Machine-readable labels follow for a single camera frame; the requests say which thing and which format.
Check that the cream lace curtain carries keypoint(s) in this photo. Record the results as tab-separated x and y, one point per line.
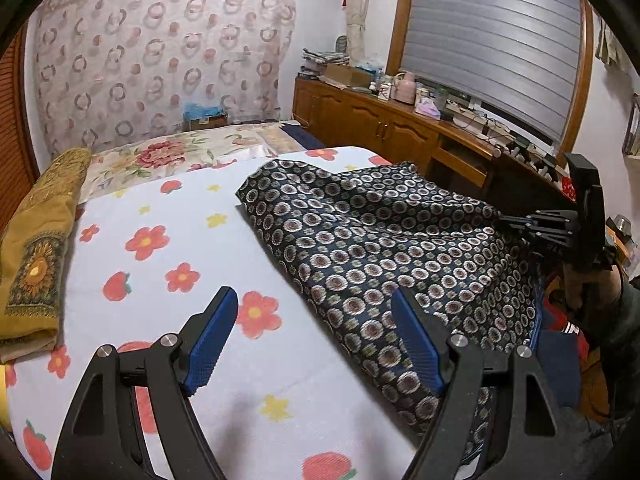
356	10

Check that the framed wall picture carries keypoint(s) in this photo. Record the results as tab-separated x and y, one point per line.
632	125

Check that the yellow patterned folded blanket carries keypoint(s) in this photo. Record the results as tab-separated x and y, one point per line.
35	260

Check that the pink plastic bag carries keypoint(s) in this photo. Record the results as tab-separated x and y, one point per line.
429	109

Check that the navy folded cloth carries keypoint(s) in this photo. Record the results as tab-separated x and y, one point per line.
297	135

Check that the grey window roller blind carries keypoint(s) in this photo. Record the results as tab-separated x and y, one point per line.
490	35

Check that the navy medallion-print satin pajama top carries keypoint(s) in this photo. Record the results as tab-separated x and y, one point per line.
375	240

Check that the flat cardboard box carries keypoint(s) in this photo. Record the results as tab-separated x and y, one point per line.
347	76

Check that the navy and red garment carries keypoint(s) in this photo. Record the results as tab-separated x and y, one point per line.
555	360

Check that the wooden window frame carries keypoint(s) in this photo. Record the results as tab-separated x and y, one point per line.
400	10

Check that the person's right hand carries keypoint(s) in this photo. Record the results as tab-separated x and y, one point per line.
582	285

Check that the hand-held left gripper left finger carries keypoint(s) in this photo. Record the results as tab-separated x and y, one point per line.
212	345

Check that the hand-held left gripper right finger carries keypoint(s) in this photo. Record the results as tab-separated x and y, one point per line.
417	342

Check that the brown louvered wooden door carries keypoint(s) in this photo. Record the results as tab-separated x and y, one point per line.
15	135

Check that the pale hanging cloth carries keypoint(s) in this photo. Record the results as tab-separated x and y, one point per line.
612	47

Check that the pink kettle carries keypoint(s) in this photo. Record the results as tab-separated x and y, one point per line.
405	87

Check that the white flower-print blanket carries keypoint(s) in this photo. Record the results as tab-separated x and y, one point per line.
165	220

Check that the cardboard box with blue bags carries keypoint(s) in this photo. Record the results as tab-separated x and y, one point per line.
205	119

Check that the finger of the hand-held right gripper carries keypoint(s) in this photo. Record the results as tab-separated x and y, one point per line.
547	244
545	221

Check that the small grey fan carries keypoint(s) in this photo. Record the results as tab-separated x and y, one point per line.
341	44

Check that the wooden cabinet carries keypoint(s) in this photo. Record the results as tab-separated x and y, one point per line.
360	115

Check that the beige rose-print bedsheet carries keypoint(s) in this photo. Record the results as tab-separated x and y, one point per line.
165	155

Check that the circle-print sheer curtain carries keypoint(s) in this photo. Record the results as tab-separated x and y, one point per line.
150	60

